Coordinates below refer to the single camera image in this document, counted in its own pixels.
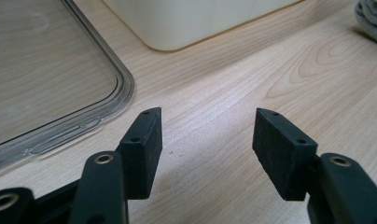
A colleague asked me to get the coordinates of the cream divided storage box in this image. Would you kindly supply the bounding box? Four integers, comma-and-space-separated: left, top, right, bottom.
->
102, 0, 303, 52

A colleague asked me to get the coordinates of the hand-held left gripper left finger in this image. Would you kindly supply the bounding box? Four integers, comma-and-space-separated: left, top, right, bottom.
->
116, 106, 163, 201

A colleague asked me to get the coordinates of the clear plastic lid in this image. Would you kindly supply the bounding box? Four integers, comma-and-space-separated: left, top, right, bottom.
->
0, 0, 135, 175

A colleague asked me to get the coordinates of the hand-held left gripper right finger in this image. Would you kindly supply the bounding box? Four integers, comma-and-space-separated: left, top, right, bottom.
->
252, 107, 318, 202

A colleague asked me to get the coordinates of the grey sock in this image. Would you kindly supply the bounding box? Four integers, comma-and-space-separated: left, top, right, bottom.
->
354, 0, 377, 47

